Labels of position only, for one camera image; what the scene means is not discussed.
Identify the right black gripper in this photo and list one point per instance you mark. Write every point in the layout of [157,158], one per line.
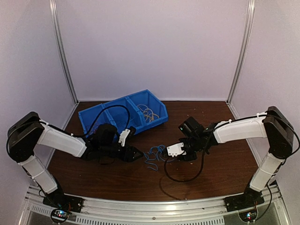
[191,158]

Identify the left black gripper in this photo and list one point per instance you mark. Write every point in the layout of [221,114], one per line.
[128,157]

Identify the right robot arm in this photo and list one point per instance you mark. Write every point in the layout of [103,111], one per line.
[271,125]

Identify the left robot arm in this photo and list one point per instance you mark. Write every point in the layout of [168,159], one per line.
[30,131]

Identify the blue three-compartment bin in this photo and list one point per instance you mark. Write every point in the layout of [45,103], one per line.
[142,110]

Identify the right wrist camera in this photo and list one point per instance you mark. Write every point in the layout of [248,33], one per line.
[176,150]

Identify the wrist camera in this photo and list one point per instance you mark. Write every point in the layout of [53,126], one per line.
[125,134]
[176,150]

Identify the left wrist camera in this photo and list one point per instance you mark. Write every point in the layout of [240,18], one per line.
[125,134]

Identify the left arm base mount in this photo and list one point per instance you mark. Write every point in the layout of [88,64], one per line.
[64,205]

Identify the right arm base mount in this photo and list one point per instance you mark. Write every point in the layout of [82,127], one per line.
[246,204]

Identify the front aluminium rail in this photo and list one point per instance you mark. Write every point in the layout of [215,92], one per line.
[209,211]

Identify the left aluminium frame post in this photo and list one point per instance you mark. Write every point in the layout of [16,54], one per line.
[61,50]

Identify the aluminium frame post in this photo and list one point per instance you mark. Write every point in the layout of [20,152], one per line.
[61,50]
[243,49]

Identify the right aluminium frame post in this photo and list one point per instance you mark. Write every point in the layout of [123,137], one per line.
[243,49]

